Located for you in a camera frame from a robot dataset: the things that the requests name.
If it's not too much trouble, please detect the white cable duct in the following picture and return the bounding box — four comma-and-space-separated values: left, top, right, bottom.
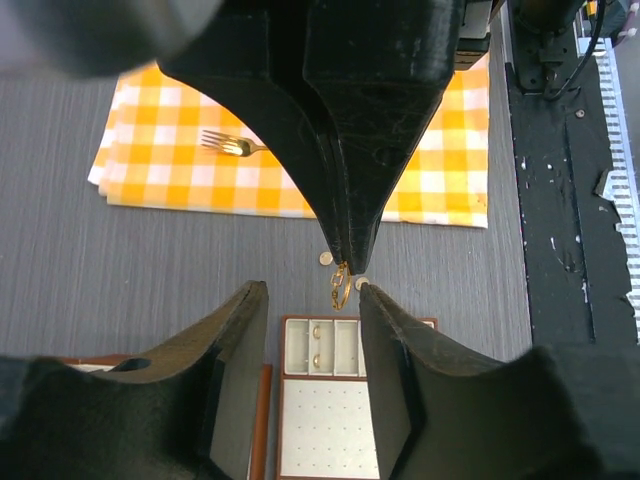
596, 38, 639, 336

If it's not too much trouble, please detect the brown jewelry box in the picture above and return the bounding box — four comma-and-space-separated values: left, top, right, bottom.
60, 350, 272, 479

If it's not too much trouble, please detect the gold ring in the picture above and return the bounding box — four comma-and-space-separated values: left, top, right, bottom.
327, 260, 351, 312

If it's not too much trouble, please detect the round gold earring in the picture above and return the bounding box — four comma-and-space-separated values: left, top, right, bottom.
355, 277, 369, 291
319, 251, 333, 266

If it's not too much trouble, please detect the gold fork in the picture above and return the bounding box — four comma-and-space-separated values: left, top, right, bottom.
201, 130, 268, 157

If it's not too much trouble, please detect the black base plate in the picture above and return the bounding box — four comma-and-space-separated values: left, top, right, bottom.
502, 0, 640, 346

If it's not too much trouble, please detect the brown jewelry tray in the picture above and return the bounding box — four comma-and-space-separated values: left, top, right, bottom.
274, 314, 439, 480

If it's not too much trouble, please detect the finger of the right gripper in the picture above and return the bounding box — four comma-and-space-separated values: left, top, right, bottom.
160, 1, 350, 263
302, 1, 455, 274

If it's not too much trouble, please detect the yellow checkered cloth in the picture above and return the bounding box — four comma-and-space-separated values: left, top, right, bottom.
88, 59, 489, 228

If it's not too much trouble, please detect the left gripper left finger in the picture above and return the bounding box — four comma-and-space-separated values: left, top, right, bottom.
1, 281, 268, 479

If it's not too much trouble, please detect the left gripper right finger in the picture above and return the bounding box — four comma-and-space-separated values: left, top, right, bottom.
359, 284, 639, 479

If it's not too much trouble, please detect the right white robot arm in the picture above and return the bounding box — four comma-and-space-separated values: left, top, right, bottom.
1, 1, 465, 274

